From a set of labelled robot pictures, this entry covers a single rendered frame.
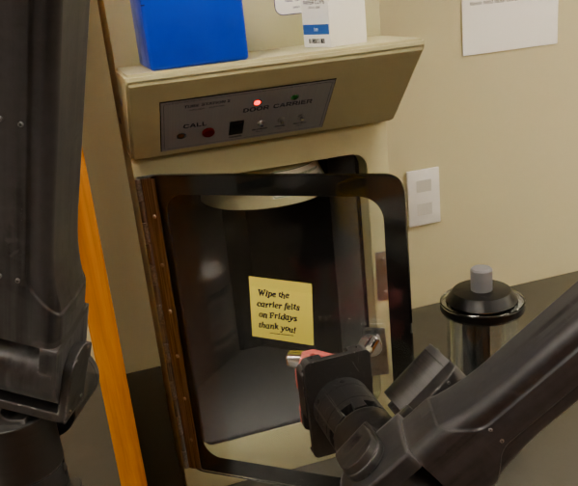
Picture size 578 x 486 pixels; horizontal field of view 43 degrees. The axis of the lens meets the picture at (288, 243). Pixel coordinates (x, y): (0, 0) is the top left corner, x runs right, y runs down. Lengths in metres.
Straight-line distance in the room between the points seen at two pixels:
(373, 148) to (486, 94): 0.61
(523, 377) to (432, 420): 0.07
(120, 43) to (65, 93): 0.42
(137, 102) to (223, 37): 0.11
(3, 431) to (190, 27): 0.41
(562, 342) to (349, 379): 0.24
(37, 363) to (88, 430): 0.73
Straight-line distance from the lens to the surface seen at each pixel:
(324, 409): 0.67
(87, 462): 1.18
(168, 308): 0.90
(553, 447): 1.11
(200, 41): 0.75
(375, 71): 0.82
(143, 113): 0.77
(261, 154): 0.89
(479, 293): 0.98
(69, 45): 0.42
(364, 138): 0.93
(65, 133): 0.44
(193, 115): 0.79
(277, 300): 0.82
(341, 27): 0.82
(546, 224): 1.66
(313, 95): 0.82
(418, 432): 0.54
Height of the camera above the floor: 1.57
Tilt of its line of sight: 19 degrees down
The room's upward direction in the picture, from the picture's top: 6 degrees counter-clockwise
